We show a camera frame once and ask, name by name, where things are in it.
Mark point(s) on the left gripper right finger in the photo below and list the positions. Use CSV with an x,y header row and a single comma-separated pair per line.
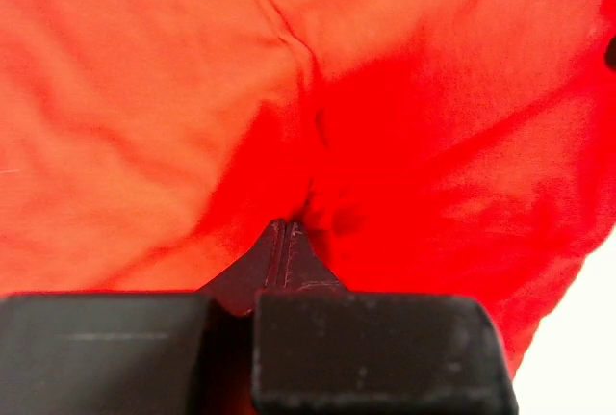
x,y
318,348

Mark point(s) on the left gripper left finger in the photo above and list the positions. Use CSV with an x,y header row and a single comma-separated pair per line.
x,y
135,352

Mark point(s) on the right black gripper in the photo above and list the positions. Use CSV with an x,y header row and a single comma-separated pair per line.
x,y
610,54

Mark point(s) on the red t shirt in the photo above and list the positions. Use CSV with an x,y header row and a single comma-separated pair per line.
x,y
442,146

